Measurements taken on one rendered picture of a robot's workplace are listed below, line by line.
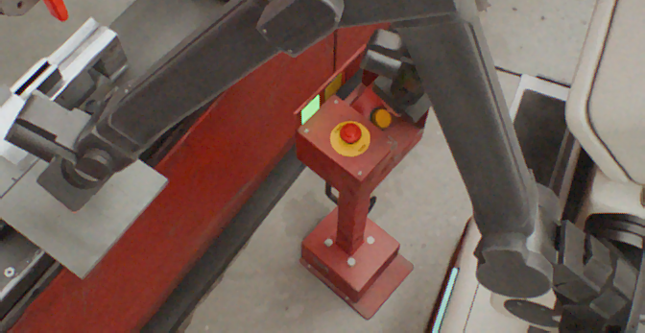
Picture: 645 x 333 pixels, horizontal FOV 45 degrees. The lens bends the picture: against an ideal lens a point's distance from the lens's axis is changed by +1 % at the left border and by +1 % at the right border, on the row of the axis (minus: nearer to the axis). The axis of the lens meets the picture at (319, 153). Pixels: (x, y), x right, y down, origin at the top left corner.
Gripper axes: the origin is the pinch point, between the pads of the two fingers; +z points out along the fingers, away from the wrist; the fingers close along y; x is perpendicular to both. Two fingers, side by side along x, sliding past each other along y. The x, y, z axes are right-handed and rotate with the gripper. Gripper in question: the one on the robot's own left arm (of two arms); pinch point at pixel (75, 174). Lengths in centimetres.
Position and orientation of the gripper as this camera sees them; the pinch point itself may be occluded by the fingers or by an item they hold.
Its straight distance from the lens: 112.5
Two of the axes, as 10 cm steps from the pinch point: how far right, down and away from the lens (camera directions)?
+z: -4.1, 1.3, 9.0
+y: -5.7, 7.3, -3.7
